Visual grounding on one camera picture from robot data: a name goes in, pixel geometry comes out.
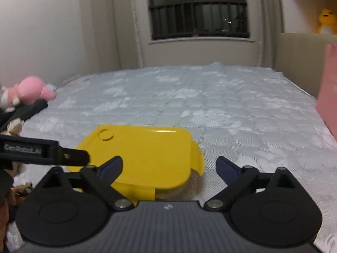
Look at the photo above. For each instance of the white patterned soft toy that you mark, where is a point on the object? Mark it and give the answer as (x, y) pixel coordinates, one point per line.
(14, 127)

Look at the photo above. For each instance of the small olive brown object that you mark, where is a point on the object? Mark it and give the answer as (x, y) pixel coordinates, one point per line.
(22, 191)

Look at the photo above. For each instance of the pink plush toy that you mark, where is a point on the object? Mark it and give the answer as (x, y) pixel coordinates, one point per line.
(30, 88)

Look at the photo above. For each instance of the dark barred window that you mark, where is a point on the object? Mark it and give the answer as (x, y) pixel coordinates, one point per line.
(197, 10)

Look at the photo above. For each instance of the yellow plush toy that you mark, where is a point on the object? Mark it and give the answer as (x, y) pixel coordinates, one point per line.
(326, 21)

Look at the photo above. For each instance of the yellow container lid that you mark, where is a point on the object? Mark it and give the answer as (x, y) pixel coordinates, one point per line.
(147, 152)

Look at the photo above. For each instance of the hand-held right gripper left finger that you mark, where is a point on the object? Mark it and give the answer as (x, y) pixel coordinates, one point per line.
(112, 167)

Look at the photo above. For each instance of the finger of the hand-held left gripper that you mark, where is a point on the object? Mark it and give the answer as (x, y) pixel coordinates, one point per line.
(76, 158)

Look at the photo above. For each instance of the beige curtain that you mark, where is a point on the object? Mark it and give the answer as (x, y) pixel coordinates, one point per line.
(129, 23)
(268, 23)

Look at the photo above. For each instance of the pink paper bag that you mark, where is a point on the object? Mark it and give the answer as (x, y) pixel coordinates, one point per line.
(329, 92)

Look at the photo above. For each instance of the beige padded headboard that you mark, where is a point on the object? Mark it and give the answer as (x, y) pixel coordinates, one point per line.
(297, 60)

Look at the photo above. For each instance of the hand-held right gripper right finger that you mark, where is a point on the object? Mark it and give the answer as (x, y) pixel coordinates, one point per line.
(227, 170)

